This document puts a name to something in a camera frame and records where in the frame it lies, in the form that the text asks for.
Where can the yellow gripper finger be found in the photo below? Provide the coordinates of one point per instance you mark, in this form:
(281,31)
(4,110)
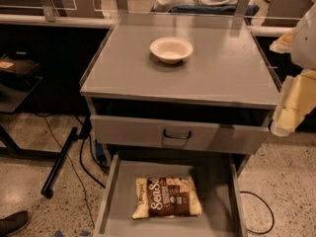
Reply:
(283,44)
(297,99)

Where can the brown chip bag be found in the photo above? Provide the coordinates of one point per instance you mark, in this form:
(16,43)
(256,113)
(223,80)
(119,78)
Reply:
(166,197)

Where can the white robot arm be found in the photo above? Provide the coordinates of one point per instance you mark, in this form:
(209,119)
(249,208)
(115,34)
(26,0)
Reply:
(303,51)

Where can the grey drawer cabinet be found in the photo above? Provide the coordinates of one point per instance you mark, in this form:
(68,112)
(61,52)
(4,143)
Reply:
(225,80)

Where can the grey top drawer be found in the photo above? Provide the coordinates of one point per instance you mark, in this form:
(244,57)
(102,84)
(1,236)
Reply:
(148,132)

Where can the white bowl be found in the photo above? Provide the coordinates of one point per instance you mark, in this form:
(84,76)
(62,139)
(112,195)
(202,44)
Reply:
(171,50)

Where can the black stand leg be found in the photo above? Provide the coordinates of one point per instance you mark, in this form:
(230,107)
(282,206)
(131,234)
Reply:
(47,189)

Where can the dark side table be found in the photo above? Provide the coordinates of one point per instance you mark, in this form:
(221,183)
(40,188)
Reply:
(17,81)

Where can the black drawer handle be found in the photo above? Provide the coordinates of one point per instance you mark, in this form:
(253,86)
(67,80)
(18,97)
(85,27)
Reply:
(175,136)

